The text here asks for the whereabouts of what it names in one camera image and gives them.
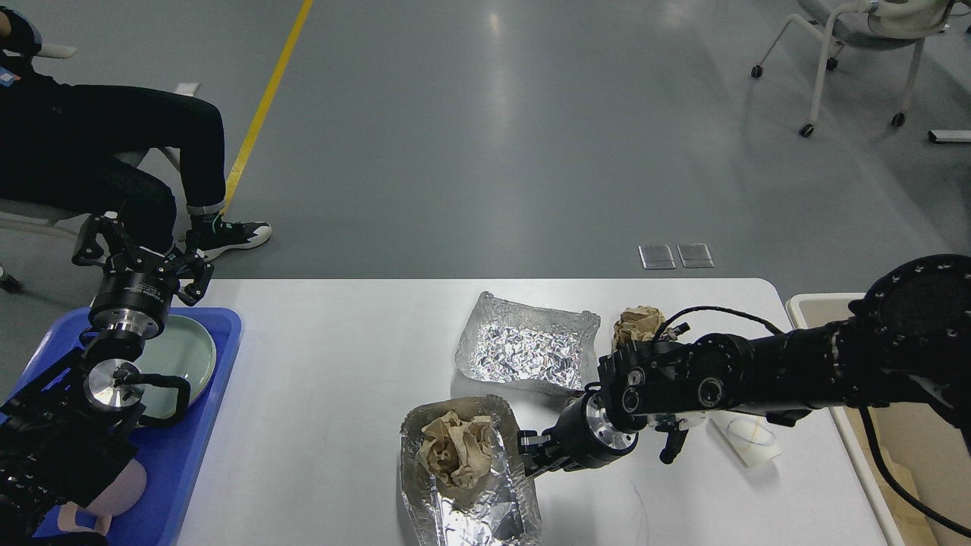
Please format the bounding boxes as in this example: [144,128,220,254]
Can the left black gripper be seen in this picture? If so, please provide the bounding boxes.
[72,215,215,338]

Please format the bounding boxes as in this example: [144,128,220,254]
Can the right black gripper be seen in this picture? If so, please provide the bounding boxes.
[519,393,639,479]

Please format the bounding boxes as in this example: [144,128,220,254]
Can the brown paper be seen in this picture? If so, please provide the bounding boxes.
[417,411,495,490]

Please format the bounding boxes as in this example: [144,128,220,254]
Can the foil tray with paper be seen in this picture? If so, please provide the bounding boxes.
[399,395,542,545]

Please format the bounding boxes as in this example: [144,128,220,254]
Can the mint green plate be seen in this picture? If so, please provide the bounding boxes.
[134,315,216,405]

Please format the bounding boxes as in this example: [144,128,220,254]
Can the brown paper ball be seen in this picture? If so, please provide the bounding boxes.
[611,306,666,350]

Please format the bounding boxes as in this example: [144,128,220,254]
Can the printed paper cup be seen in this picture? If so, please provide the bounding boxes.
[708,411,781,467]

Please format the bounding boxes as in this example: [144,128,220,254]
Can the pink mug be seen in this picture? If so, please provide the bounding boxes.
[58,459,148,536]

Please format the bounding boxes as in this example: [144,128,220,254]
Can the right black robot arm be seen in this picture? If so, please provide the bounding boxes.
[517,255,970,535]

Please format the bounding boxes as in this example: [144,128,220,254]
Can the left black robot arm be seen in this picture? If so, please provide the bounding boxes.
[1,213,214,545]

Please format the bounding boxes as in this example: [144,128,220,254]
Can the empty foil tray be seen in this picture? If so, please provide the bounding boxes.
[454,291,601,395]

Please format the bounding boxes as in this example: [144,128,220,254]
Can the seated person in black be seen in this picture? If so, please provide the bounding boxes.
[1,7,272,258]

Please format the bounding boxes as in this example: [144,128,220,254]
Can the left white chair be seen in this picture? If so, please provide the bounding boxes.
[1,42,181,293]

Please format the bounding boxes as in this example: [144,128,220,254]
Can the white floor tile marker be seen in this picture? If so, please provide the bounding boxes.
[174,82,200,97]

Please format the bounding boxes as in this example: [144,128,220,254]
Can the metal floor plate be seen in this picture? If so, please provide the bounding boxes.
[677,243,715,268]
[638,244,677,270]

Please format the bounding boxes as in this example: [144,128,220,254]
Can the beige plastic bin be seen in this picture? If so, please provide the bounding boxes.
[786,293,970,545]

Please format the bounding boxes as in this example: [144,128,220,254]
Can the white bar on floor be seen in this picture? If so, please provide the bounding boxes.
[927,129,971,144]

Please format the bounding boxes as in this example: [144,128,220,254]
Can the grey office chair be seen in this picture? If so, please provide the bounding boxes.
[773,1,954,138]

